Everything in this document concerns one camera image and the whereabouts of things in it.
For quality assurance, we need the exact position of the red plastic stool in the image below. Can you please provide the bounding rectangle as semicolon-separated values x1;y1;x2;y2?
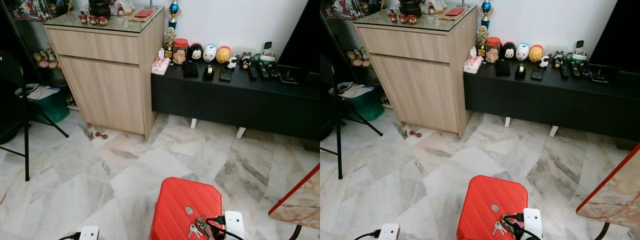
456;175;529;240
149;177;223;240

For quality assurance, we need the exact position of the marble table top red edge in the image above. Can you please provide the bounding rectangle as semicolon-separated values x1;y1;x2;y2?
576;142;640;230
268;164;321;231

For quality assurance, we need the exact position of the black low console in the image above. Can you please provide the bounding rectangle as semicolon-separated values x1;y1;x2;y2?
151;59;321;141
464;57;640;142

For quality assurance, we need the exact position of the black folding chair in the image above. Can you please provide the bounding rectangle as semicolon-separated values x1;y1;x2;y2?
320;52;383;180
0;50;70;182

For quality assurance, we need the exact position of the pink tissue pack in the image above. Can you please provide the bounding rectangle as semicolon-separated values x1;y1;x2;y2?
463;47;484;74
151;48;171;76

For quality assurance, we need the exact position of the light wooden cabinet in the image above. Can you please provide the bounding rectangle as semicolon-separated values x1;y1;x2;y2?
43;7;166;141
353;6;479;138

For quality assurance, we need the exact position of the red lid jar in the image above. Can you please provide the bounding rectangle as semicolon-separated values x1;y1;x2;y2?
172;38;189;65
485;36;502;64

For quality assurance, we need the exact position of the green bin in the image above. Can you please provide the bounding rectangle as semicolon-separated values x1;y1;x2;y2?
16;84;71;124
330;82;385;122

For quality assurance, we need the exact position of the gold trophy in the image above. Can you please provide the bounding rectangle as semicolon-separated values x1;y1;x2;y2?
476;26;489;57
164;27;177;59

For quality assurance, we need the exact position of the black television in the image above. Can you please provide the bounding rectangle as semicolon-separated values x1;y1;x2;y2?
277;0;321;76
589;0;640;75

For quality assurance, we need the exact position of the glass display cabinet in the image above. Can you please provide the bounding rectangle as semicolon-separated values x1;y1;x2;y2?
320;0;391;106
0;0;76;108

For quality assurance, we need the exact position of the blue trophy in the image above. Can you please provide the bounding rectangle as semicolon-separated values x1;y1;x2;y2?
480;0;494;30
167;0;181;31

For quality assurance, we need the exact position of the black teapot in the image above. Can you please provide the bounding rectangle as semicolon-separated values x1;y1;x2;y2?
89;0;112;18
399;0;423;17

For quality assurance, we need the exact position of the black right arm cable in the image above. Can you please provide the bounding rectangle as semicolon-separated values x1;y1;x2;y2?
206;215;246;240
501;213;543;240

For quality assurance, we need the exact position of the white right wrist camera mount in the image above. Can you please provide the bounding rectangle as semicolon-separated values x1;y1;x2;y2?
523;208;543;240
224;210;246;240

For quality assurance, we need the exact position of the cordless phone white base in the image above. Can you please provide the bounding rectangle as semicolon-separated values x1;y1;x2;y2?
570;40;588;62
258;41;276;63

